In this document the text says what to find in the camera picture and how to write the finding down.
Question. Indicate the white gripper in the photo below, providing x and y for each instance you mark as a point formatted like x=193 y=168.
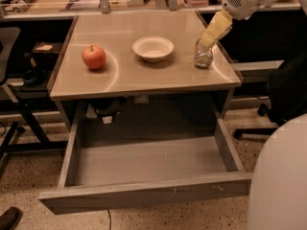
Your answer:
x=246 y=3

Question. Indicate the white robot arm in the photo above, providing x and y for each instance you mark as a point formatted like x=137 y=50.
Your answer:
x=278 y=191

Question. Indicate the grey cabinet with steel top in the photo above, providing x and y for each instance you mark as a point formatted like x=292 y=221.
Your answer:
x=125 y=73

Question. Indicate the grey open top drawer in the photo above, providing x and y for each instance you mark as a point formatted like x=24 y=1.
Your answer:
x=170 y=159

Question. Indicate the white paper bowl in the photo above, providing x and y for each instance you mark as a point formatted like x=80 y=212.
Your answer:
x=153 y=48

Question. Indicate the black office chair right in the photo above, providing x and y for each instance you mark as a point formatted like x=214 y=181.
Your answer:
x=287 y=89

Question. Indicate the black office chair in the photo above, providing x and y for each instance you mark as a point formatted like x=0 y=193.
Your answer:
x=287 y=89
x=8 y=36

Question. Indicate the red apple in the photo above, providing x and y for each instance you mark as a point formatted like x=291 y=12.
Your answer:
x=94 y=57

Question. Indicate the black device under counter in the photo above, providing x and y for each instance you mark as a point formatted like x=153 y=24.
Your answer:
x=108 y=106

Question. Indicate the black box with label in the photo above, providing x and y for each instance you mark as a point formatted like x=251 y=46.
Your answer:
x=46 y=54

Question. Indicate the black office chair left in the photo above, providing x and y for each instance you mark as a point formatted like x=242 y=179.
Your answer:
x=8 y=36

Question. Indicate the black shoe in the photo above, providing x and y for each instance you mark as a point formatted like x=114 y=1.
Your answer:
x=10 y=218

